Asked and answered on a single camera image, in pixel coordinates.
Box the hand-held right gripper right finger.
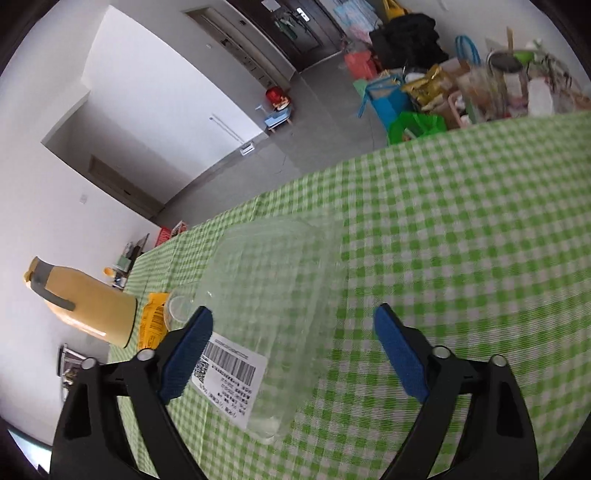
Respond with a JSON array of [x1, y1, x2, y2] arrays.
[[374, 303, 540, 480]]

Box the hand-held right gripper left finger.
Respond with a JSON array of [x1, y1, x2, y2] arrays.
[[48, 305, 214, 480]]

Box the clear plastic container with label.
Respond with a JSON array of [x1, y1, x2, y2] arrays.
[[198, 217, 352, 446]]

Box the small clear plastic cup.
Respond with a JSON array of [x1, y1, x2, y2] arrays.
[[164, 288, 208, 330]]

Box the orange snack packet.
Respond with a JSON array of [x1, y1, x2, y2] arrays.
[[139, 292, 171, 352]]

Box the yellow thermos jug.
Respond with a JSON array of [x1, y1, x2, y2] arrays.
[[24, 256, 138, 349]]

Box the low side table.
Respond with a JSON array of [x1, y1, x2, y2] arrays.
[[111, 233, 151, 289]]

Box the green checked tablecloth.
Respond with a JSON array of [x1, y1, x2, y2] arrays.
[[106, 108, 591, 480]]

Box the green plastic bag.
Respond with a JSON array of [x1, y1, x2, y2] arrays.
[[387, 111, 448, 145]]

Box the blue bag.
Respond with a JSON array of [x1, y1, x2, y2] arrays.
[[358, 76, 414, 132]]

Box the blue stool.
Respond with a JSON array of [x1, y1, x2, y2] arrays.
[[256, 104, 295, 134]]

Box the gold snack packets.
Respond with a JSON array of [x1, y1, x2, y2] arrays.
[[401, 65, 455, 109]]

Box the red toy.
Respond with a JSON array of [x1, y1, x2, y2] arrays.
[[264, 87, 291, 112]]

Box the red bag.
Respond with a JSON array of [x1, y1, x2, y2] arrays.
[[344, 50, 377, 79]]

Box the jar with black lid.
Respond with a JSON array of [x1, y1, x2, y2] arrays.
[[486, 50, 529, 112]]

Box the black bag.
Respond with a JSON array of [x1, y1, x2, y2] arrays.
[[369, 13, 450, 70]]

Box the dark entrance door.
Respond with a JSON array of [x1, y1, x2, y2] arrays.
[[226, 0, 345, 72]]

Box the pastel patterned bag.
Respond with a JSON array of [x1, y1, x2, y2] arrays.
[[332, 0, 384, 42]]

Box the yellow bag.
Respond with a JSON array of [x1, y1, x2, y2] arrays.
[[381, 0, 411, 19]]

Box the blue bag handles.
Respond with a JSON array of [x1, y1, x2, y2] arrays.
[[455, 34, 482, 65]]

